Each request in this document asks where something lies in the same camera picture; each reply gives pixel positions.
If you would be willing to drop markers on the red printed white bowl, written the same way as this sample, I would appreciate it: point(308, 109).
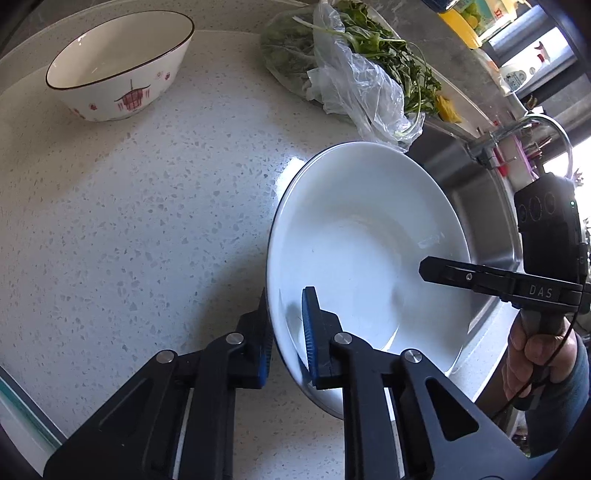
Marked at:
point(115, 69)

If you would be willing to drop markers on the red brush holder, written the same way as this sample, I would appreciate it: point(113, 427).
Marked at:
point(521, 152)

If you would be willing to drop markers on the yellow sponge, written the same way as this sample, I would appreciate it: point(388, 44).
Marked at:
point(448, 108)

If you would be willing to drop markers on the plastic bag of greens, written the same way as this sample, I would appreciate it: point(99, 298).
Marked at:
point(351, 60)

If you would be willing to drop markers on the person's right hand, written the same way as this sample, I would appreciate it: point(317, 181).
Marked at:
point(545, 360)

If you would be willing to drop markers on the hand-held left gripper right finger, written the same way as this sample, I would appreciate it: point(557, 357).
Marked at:
point(310, 341)

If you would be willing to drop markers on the white deep plate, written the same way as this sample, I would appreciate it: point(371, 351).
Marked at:
point(325, 404)
point(369, 240)

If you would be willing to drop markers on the white dish soap bottle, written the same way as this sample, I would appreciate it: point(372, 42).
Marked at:
point(526, 69)

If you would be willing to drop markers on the chrome faucet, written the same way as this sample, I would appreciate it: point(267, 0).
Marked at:
point(521, 129)

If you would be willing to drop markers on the stainless steel sink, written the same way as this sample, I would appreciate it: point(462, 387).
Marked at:
point(480, 207)

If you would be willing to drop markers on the window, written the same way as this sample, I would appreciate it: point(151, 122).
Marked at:
point(531, 27)

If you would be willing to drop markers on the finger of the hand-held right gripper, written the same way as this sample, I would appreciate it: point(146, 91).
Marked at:
point(461, 274)

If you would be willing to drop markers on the yellow cooking oil bottle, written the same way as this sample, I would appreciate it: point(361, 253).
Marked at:
point(471, 18)

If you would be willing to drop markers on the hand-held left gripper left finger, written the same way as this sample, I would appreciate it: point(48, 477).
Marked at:
point(184, 406)

